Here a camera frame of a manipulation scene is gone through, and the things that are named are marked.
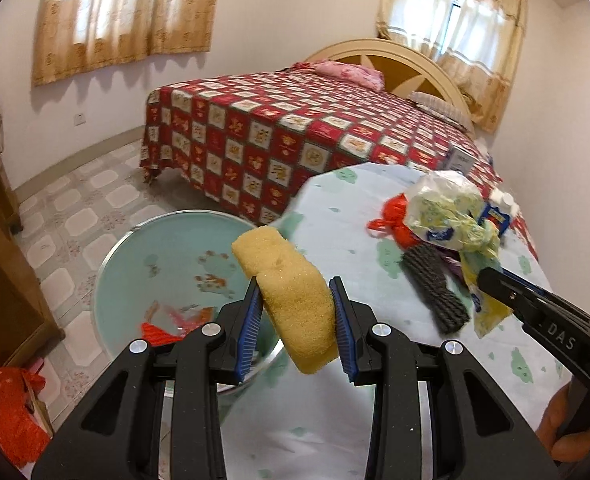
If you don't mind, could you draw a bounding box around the teal plastic bin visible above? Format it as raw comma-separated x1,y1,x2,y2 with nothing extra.
92,210,296,401

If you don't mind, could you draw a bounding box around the red foam net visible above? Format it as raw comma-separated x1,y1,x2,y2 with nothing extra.
142,322,183,347

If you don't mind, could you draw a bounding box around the round table with green-print cloth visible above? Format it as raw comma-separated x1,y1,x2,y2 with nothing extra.
215,162,583,480

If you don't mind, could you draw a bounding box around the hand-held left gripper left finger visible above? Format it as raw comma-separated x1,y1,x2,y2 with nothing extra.
30,276,265,480

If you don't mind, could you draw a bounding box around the cream wooden bed headboard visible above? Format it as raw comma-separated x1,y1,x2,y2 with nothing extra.
302,39,476,133

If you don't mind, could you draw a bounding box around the pink transparent plastic bag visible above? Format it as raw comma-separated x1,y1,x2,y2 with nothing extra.
162,304,211,331

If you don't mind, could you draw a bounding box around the large red plastic bag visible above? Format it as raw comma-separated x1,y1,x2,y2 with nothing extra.
0,366,51,468

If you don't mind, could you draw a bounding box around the beige patterned window curtain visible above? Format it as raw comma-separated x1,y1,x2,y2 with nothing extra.
31,0,221,87
375,0,530,133

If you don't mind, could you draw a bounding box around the yellow sponge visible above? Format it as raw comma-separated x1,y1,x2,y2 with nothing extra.
231,226,340,375

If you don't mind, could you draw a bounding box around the striped pillow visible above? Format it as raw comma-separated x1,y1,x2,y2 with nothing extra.
407,91,470,123

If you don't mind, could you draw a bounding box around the wooden cabinet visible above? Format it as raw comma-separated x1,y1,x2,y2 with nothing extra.
0,87,66,396

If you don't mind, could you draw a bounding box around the pink pillow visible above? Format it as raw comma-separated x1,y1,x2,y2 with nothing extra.
295,60,385,92

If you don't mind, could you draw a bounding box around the small red plastic bag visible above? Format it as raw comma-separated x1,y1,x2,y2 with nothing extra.
367,192,426,248

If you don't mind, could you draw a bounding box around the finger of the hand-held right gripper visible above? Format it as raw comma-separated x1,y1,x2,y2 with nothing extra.
500,269,552,298
477,266,536,327

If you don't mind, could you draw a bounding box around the purple plastic bag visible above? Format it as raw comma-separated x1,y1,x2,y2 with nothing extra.
440,252,468,281

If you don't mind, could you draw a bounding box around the dark grey scrubbing cloth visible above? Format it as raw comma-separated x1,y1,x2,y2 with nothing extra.
402,244,470,333

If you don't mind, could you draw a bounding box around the bed with red checkered cover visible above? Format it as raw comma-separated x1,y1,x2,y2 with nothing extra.
140,67,506,228

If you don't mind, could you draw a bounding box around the blue milk carton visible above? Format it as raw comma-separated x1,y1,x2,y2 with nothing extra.
480,187,518,238

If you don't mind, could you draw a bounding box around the person's right hand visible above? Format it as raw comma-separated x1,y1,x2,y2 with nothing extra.
535,382,590,466

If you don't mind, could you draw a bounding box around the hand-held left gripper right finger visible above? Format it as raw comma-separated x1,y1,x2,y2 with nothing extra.
328,276,560,480

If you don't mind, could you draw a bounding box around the grey milk carton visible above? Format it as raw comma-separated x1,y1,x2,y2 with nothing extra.
447,144,476,173

